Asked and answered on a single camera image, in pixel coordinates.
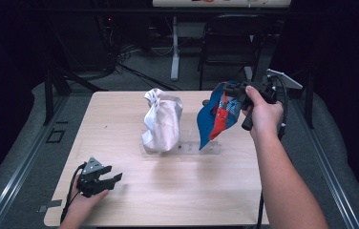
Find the bundle of floor cables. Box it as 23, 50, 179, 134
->
116, 41, 182, 92

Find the person's left hand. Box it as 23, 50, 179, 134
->
67, 174, 110, 220

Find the person's right hand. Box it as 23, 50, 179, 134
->
242, 85, 285, 142

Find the clear acrylic peg rack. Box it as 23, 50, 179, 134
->
140, 127, 222, 156

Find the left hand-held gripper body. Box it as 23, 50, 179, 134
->
76, 156, 116, 198

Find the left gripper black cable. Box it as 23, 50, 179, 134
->
59, 161, 88, 224

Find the black computer tower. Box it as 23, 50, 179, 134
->
49, 12, 118, 73

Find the black folding chair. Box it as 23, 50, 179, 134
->
197, 12, 273, 92

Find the white desk with legs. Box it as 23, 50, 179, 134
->
152, 0, 292, 82

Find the aluminium frame rail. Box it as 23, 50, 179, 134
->
0, 94, 71, 229
291, 94, 359, 229

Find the black metal stand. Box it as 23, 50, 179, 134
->
288, 67, 316, 130
41, 61, 109, 127

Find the blue and orange cap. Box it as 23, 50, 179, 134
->
196, 80, 249, 151

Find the white cap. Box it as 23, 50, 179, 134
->
140, 88, 184, 154

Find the grey tape strip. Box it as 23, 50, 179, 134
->
36, 198, 64, 214

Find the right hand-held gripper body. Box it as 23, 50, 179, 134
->
231, 68, 304, 132

